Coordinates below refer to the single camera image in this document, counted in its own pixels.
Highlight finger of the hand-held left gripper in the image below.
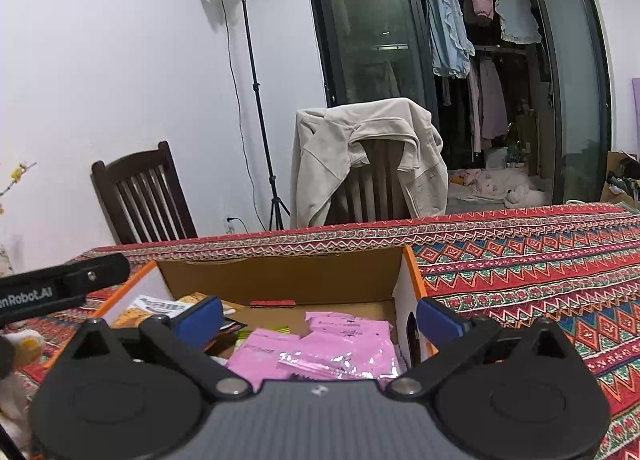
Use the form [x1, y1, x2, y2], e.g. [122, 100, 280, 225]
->
[0, 253, 131, 295]

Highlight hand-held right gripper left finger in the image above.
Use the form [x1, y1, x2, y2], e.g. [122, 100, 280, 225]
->
[55, 295, 252, 404]

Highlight brown cardboard carton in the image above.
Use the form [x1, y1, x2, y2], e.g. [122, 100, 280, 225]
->
[600, 151, 640, 211]

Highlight dark wooden chair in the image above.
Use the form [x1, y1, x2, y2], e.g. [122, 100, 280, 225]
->
[91, 141, 199, 245]

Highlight dark framed sliding glass door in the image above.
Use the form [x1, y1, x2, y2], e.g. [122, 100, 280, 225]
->
[301, 0, 615, 213]

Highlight light blue hanging garment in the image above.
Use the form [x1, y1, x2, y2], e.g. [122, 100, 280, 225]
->
[425, 0, 476, 79]

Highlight white plush toy pile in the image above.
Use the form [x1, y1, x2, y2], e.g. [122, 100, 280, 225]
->
[449, 167, 549, 209]

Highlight yellow flower branches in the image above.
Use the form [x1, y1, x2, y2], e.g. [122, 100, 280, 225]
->
[0, 161, 39, 215]

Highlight black light cable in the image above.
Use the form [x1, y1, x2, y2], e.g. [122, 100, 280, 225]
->
[219, 0, 248, 235]

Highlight small white snack packet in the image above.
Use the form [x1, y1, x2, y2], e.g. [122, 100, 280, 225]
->
[127, 295, 195, 321]

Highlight orange cardboard box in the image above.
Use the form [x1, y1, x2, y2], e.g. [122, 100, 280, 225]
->
[30, 245, 443, 391]

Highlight beige jacket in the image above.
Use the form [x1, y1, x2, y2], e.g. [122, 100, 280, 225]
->
[291, 97, 449, 229]

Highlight jacket covered wooden chair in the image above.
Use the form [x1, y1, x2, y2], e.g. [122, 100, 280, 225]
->
[325, 140, 412, 225]

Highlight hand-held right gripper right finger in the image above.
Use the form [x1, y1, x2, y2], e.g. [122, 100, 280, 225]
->
[386, 296, 586, 404]

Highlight white hanging garment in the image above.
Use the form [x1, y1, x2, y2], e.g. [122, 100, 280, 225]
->
[492, 0, 543, 45]

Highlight brown orange snack packet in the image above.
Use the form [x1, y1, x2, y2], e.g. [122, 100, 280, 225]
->
[175, 292, 246, 313]

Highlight black studio light stand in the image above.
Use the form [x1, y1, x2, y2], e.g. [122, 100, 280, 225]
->
[211, 0, 292, 231]

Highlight lilac hanging garment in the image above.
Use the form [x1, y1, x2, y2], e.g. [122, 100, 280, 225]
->
[467, 57, 509, 153]

